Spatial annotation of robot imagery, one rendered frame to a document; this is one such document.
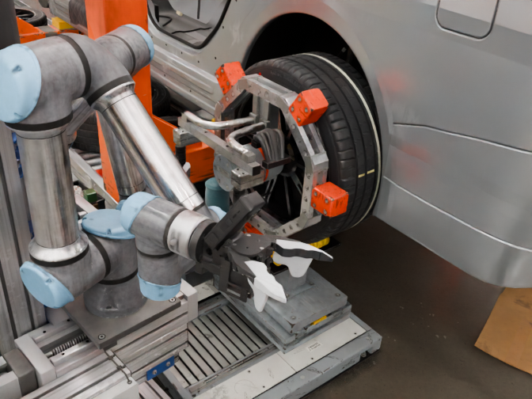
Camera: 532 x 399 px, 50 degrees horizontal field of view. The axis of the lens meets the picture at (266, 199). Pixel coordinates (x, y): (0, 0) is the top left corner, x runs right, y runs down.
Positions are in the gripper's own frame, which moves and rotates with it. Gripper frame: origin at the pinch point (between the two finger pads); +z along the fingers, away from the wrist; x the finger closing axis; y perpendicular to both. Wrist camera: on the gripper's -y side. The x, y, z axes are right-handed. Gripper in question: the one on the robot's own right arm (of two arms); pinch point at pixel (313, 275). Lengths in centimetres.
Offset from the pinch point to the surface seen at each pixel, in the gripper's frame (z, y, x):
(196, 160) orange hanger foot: -107, 45, -117
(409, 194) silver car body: -12, 22, -96
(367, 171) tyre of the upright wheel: -27, 19, -99
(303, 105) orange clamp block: -45, 0, -82
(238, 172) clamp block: -55, 20, -66
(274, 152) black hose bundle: -49, 14, -75
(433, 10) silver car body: -16, -32, -91
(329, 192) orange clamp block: -32, 24, -84
